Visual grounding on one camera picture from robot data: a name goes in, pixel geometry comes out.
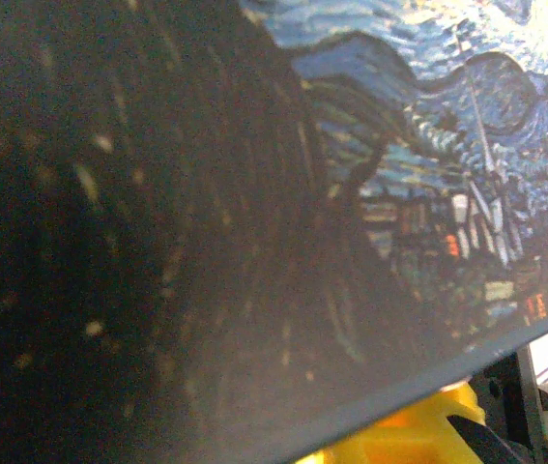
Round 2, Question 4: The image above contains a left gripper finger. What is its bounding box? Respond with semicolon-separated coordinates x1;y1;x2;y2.
297;379;519;464

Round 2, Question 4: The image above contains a starry night painted tin box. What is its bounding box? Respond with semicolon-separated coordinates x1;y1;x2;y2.
0;0;548;464

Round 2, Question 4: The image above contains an aluminium table side rail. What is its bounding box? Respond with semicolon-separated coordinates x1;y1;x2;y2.
514;345;548;464

